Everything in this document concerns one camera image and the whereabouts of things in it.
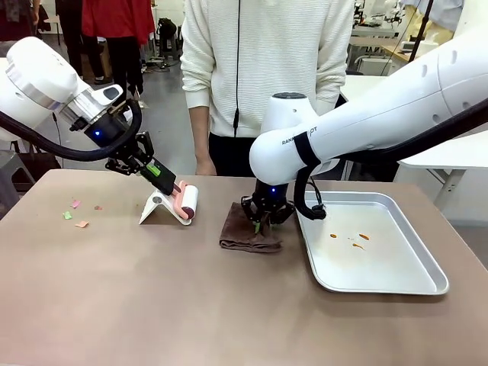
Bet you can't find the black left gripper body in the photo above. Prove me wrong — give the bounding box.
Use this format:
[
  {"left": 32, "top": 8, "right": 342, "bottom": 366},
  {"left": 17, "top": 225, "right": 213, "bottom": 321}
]
[{"left": 84, "top": 113, "right": 156, "bottom": 177}]

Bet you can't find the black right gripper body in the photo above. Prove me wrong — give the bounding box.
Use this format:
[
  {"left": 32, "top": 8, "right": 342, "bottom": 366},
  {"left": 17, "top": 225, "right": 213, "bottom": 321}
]
[{"left": 240, "top": 178, "right": 296, "bottom": 226}]

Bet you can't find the brown cloth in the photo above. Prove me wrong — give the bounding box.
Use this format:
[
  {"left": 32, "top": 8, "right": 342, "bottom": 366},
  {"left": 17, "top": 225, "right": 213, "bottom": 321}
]
[{"left": 219, "top": 201, "right": 284, "bottom": 254}]

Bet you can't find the pink lint roller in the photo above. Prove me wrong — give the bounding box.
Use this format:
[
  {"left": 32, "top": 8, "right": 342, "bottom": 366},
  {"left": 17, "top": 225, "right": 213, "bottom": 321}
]
[{"left": 170, "top": 179, "right": 201, "bottom": 223}]

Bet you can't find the person's right forearm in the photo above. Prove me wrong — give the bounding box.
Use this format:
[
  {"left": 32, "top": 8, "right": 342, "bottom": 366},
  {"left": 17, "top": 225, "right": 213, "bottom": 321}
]
[{"left": 188, "top": 104, "right": 217, "bottom": 165}]

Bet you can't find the person's right hand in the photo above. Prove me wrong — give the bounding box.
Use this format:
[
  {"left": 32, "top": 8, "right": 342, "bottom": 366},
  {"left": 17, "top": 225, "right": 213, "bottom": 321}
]
[{"left": 194, "top": 158, "right": 218, "bottom": 177}]

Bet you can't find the white lint roller stand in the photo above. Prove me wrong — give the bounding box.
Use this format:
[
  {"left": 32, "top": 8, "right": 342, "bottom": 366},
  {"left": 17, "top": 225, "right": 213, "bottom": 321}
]
[{"left": 138, "top": 189, "right": 194, "bottom": 227}]

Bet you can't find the black handbag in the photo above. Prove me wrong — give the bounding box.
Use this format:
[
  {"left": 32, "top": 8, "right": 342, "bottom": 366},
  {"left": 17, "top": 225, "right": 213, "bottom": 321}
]
[{"left": 15, "top": 140, "right": 63, "bottom": 172}]

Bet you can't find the grey metal stool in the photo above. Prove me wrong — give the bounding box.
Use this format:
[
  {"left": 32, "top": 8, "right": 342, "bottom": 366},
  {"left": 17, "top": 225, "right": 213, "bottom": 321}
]
[{"left": 0, "top": 149, "right": 36, "bottom": 220}]

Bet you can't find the silver metal tray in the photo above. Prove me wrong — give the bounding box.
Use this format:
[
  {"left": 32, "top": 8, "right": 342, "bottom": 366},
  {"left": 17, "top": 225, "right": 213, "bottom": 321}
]
[{"left": 296, "top": 191, "right": 450, "bottom": 296}]

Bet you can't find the bystander in black clothes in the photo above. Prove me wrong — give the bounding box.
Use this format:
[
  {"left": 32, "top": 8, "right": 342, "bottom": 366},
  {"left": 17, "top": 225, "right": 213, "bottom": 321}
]
[{"left": 54, "top": 0, "right": 84, "bottom": 77}]

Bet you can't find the bystander in red top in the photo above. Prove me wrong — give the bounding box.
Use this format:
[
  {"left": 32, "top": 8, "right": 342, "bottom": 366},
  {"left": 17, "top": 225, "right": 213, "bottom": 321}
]
[{"left": 81, "top": 0, "right": 156, "bottom": 97}]

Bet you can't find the black backpack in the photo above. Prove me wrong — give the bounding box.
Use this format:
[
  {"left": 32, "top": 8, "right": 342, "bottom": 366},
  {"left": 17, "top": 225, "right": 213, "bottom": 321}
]
[{"left": 157, "top": 17, "right": 178, "bottom": 58}]

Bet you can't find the person in white sweater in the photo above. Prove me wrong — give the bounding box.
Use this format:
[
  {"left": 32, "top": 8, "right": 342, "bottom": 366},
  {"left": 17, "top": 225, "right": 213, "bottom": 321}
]
[{"left": 179, "top": 0, "right": 356, "bottom": 178}]

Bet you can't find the white background table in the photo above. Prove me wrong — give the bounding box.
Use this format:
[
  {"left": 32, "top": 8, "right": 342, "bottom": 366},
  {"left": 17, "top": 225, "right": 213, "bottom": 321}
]
[{"left": 340, "top": 74, "right": 390, "bottom": 106}]

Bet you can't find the white side table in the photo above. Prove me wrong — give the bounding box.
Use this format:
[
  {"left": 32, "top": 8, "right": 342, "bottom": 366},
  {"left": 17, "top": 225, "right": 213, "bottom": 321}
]
[{"left": 396, "top": 129, "right": 488, "bottom": 224}]

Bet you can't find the wooden workbench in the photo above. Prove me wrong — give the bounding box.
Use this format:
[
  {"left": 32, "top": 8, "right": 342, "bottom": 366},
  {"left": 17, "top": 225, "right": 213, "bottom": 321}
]
[{"left": 380, "top": 44, "right": 424, "bottom": 66}]

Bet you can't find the black stand pole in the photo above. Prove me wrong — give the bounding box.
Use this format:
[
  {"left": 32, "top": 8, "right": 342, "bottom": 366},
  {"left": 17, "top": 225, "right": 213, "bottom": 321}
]
[{"left": 408, "top": 0, "right": 435, "bottom": 64}]

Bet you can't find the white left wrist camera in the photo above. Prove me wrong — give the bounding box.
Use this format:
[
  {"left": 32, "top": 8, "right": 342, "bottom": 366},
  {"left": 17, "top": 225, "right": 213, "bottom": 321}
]
[{"left": 90, "top": 84, "right": 124, "bottom": 111}]

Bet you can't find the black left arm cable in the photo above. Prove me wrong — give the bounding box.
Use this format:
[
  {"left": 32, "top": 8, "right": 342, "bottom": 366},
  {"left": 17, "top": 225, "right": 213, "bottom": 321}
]
[{"left": 0, "top": 98, "right": 143, "bottom": 162}]

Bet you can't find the black earphone cord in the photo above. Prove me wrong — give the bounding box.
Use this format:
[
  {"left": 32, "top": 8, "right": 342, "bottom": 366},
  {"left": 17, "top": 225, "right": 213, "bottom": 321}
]
[{"left": 233, "top": 0, "right": 242, "bottom": 139}]

